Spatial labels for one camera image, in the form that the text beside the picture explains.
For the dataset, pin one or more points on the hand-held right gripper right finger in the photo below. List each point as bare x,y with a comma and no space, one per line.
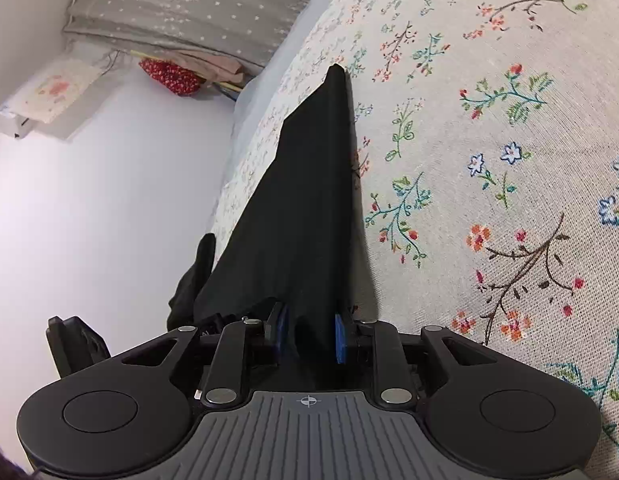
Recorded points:
340,340

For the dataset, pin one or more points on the beige cloth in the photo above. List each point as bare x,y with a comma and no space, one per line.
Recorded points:
214,66

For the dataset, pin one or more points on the black pants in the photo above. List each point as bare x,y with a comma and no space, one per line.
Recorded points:
309,210

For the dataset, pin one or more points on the light blue mattress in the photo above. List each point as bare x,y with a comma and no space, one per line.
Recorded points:
269,60

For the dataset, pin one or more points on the red dotted cloth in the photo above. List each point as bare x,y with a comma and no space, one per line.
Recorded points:
170,77

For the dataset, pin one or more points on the floral printed bedsheet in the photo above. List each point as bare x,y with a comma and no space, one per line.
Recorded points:
464,160

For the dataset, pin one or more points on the grey dotted curtain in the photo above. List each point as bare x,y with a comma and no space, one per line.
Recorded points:
199,5

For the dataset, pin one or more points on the white appliance with floral cover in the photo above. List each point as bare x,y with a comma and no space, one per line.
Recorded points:
49,92

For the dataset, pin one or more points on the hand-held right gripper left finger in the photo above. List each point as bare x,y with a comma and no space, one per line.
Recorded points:
278,335

